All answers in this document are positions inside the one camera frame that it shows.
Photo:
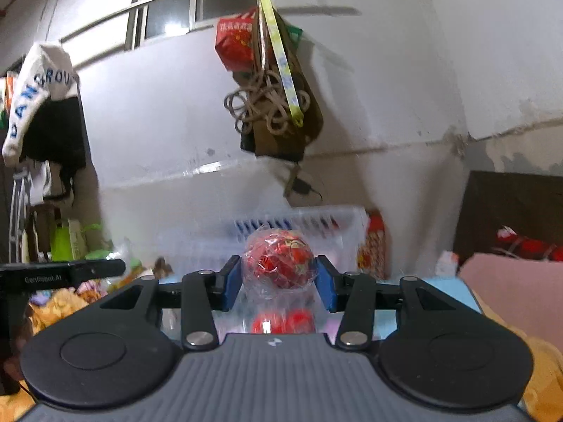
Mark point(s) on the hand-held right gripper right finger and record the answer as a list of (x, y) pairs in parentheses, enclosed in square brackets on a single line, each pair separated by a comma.
[(325, 285)]

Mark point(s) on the dark wooden headboard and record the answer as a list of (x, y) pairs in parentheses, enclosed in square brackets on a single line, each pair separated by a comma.
[(506, 202)]

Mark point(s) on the red ball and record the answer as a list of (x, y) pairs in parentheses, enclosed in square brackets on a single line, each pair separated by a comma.
[(283, 321), (279, 259)]

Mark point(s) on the clear plastic basket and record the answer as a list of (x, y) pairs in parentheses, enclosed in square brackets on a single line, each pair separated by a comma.
[(198, 241)]

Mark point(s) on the yellow blue patterned ribbon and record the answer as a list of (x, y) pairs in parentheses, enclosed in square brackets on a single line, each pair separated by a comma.
[(281, 61)]

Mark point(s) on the white lettered garment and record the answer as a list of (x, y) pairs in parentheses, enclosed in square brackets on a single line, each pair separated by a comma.
[(31, 88)]

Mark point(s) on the window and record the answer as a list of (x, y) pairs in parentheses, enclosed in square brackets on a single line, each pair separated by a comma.
[(176, 4)]

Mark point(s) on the black charger adapter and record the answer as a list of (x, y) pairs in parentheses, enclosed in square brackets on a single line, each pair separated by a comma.
[(303, 184)]

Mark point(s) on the pink cushion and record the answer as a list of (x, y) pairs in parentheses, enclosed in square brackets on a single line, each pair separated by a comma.
[(506, 299)]

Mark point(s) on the metal clothes rod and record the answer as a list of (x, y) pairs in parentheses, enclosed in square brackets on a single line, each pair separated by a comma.
[(110, 13)]

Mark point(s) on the hanging brown bag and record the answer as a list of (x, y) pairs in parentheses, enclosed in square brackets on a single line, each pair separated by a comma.
[(290, 140)]

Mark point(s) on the orange floral blanket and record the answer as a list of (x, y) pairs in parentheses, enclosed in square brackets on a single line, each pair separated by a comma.
[(52, 310)]

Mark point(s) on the black garment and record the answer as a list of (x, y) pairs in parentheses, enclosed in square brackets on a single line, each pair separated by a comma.
[(57, 132)]

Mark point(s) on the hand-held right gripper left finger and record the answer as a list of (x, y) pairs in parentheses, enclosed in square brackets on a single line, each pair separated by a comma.
[(231, 283)]

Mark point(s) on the hanging red box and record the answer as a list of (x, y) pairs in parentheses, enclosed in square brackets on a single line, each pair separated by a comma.
[(235, 41)]

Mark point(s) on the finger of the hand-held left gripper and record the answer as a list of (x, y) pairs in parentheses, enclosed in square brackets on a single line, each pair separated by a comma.
[(99, 270)]

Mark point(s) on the red patterned box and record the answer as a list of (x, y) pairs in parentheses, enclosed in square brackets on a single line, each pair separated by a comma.
[(374, 246)]

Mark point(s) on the yellow cloth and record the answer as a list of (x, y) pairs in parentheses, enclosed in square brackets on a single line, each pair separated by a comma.
[(545, 382)]

